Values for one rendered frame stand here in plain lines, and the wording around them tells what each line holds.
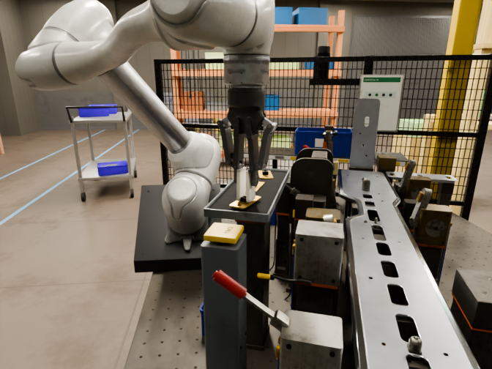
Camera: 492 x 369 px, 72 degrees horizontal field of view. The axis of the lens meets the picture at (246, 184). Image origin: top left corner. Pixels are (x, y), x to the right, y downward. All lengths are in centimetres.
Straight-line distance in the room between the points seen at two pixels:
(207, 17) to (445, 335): 64
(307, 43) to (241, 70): 1055
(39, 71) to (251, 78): 54
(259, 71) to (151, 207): 96
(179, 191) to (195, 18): 79
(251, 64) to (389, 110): 149
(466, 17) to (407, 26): 1021
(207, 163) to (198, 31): 86
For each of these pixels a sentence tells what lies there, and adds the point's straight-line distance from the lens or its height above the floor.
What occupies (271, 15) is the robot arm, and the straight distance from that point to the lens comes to 67.
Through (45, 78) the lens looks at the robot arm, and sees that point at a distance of 98.
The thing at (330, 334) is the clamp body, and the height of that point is 106.
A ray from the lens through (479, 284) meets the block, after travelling 85.
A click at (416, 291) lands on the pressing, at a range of 82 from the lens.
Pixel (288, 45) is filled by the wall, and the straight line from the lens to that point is 1106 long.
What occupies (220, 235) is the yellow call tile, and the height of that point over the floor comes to 116.
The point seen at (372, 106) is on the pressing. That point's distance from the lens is 178.
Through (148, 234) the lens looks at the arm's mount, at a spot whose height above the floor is 82.
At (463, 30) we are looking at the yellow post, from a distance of 218.
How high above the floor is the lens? 142
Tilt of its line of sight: 17 degrees down
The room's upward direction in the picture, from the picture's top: straight up
